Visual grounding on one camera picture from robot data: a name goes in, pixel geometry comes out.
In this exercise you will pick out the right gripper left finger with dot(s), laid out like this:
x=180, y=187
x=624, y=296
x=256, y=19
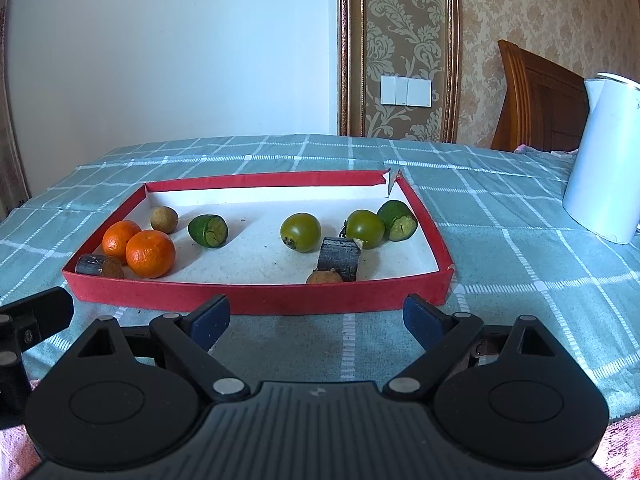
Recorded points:
x=184, y=342

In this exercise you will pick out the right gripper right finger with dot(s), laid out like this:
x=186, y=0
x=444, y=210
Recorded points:
x=446, y=340

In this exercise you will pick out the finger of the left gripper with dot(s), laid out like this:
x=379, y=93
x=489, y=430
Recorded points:
x=24, y=324

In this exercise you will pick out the cut green cucumber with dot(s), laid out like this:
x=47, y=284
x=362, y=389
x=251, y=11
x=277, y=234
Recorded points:
x=398, y=219
x=208, y=230

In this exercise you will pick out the brown round longan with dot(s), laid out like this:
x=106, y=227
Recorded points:
x=164, y=219

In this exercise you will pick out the green tomato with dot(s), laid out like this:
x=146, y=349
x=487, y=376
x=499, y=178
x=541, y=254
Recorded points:
x=301, y=232
x=364, y=225

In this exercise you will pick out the green tomato front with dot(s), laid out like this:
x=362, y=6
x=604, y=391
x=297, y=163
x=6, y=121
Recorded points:
x=301, y=232

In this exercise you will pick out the orange tangerine front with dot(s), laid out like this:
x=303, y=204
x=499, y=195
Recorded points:
x=150, y=254

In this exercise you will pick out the orange tangerine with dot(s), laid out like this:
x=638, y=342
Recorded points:
x=116, y=238
x=150, y=254

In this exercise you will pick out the teal plaid bedsheet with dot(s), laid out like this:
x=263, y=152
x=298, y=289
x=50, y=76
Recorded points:
x=514, y=247

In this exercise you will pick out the orange tangerine rear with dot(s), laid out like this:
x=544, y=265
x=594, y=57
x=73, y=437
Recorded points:
x=116, y=238

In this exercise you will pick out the beige floral curtain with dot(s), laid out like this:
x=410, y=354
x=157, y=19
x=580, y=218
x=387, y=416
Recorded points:
x=14, y=188

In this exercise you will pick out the small brown longan right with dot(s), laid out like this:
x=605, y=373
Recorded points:
x=324, y=277

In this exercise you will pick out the red shallow cardboard box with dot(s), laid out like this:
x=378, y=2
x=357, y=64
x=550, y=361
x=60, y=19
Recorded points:
x=254, y=269

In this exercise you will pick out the pink towel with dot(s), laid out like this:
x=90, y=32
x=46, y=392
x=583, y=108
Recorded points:
x=618, y=455

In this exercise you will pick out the white electric kettle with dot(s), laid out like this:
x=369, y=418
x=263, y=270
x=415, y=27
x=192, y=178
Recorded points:
x=603, y=190

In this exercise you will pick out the wooden headboard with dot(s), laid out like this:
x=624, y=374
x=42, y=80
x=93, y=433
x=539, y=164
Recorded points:
x=546, y=105

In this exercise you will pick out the gold framed wallpaper panel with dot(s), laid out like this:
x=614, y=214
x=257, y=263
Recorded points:
x=407, y=38

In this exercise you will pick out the white wall switch panel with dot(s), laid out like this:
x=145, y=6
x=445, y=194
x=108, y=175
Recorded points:
x=406, y=91

